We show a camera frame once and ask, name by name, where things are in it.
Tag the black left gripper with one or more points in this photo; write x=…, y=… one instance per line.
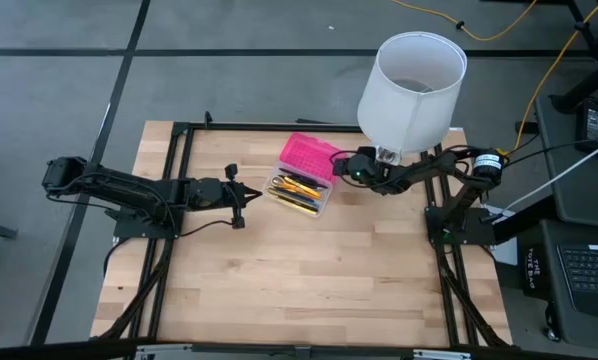
x=209, y=194

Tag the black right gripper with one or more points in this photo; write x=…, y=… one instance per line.
x=366, y=172

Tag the pink plastic box lid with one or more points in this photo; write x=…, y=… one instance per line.
x=306, y=155

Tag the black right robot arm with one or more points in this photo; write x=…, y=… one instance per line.
x=429, y=172

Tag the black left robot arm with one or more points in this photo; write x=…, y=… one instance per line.
x=129, y=187

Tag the clear plastic supply box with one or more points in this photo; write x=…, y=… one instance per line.
x=326, y=200

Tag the white shade silver table lamp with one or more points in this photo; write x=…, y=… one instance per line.
x=409, y=120

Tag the black side desk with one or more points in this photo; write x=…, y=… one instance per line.
x=559, y=175

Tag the black tote bag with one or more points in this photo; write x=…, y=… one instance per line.
x=534, y=272

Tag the black power adapter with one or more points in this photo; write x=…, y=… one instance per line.
x=596, y=125

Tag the black laptop keyboard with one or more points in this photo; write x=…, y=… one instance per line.
x=589, y=272

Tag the black stand base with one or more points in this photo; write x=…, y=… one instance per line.
x=594, y=75

